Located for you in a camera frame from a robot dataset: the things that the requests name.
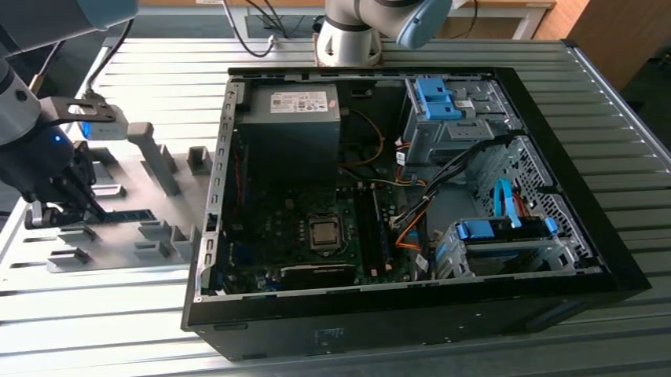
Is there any blue disk carrier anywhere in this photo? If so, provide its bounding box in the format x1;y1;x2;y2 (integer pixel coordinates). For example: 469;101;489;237
454;217;558;243

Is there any black PC case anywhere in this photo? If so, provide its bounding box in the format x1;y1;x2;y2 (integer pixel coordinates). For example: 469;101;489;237
181;65;653;361

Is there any black graphics card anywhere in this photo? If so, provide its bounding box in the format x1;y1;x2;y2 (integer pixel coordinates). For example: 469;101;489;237
278;262;359;291

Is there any brown wooden cabinet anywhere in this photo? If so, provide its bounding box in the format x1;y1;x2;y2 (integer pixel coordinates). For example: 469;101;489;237
534;0;671;92

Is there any grey power supply unit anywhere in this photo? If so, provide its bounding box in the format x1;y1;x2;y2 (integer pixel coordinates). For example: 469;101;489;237
237;83;343;184

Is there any green motherboard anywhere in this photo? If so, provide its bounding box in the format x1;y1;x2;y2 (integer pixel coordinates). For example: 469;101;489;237
223;182;426;295

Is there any blue drive bay latch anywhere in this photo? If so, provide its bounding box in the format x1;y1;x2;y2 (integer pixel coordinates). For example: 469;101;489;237
413;77;466;121

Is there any black cable with white connector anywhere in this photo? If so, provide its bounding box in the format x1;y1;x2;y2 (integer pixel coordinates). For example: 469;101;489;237
223;0;278;59

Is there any black RAM slot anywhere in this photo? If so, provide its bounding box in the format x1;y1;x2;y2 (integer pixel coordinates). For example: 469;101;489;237
353;182;377;278

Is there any grey parts rack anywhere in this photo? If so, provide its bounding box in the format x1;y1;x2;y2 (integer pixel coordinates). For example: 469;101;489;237
46;121;218;273

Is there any grey metal disk bay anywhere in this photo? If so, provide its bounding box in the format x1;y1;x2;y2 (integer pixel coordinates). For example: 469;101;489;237
434;218;581;279

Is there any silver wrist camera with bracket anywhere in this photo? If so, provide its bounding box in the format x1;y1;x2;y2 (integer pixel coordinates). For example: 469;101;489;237
39;97;131;141

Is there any grey metal drive cage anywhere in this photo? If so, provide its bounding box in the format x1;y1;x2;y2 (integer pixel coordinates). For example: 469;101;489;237
402;77;527;167

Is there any blue flat data wire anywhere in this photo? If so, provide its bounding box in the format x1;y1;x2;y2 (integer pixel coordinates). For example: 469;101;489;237
493;178;525;229

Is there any silver CPU in socket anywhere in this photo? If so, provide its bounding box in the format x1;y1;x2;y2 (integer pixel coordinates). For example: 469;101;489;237
306;213;349;253

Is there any red and black fan wire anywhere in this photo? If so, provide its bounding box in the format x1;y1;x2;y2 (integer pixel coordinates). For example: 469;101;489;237
233;151;249;205

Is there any orange data wire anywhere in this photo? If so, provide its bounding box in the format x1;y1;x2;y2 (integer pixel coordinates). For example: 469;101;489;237
395;221;423;251

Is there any blue RAM stick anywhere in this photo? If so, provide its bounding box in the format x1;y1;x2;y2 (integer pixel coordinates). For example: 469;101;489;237
86;209;158;224

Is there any yellow wire loop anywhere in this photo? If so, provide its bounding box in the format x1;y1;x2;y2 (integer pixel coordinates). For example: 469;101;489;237
339;111;389;178

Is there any yellow red wire bundle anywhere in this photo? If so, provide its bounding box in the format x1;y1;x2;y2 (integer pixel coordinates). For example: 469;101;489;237
343;167;427;189

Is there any black wire bundle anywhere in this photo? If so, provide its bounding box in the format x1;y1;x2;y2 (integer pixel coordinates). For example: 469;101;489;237
390;134;514;231

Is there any grey camera cable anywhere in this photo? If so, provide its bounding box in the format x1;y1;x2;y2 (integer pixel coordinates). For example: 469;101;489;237
83;19;135;104

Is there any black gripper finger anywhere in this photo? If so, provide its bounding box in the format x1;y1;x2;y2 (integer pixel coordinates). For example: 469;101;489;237
23;199;89;231
67;141;115;221

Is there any white desk with wooden top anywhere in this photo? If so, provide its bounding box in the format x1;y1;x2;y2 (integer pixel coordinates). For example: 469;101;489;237
449;0;558;41

